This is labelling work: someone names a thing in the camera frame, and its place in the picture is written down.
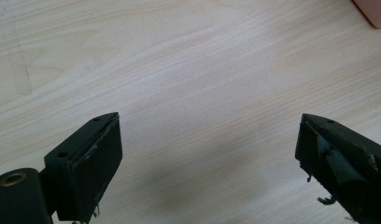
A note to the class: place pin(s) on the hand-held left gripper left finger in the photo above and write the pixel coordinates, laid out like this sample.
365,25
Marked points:
86,165

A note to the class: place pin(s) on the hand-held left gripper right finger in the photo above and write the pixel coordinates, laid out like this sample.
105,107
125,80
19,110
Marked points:
347,158

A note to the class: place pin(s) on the pink object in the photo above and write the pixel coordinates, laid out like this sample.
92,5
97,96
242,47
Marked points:
374,11

